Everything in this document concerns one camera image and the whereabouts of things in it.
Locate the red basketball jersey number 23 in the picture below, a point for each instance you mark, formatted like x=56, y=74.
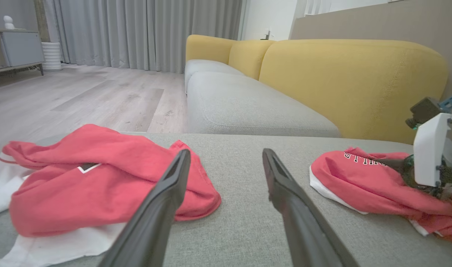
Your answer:
x=100, y=185

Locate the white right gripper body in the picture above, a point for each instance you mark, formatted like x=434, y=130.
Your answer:
x=429, y=152

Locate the rounded yellow sofa end cushion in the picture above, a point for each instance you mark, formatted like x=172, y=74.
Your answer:
x=207, y=48

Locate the narrow yellow sofa back cushion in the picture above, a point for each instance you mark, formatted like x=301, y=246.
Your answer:
x=248, y=59

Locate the small grey sofa seat cushion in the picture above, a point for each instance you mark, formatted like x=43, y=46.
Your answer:
x=207, y=66

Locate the grey low cabinet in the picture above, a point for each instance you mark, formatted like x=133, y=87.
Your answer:
x=20, y=48

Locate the large grey sofa seat cushion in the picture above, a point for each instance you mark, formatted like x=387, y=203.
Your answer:
x=241, y=107

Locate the small white figurine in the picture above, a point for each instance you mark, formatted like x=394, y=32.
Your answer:
x=8, y=23

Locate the wide yellow sofa back cushion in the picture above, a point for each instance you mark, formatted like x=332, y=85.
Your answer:
x=352, y=85

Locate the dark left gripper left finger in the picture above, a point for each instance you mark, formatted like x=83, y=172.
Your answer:
x=152, y=222

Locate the white ribbed cylinder vase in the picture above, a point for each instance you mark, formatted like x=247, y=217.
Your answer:
x=52, y=55

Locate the red shorts with white stripe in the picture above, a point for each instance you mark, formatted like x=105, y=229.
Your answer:
x=363, y=185

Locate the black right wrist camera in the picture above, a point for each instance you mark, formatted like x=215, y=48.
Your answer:
x=424, y=111

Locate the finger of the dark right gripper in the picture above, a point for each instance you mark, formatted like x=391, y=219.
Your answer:
x=396, y=165

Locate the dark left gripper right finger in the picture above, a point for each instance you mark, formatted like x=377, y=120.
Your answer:
x=303, y=230

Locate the grey pleated curtain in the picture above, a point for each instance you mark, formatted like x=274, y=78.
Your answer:
x=137, y=33

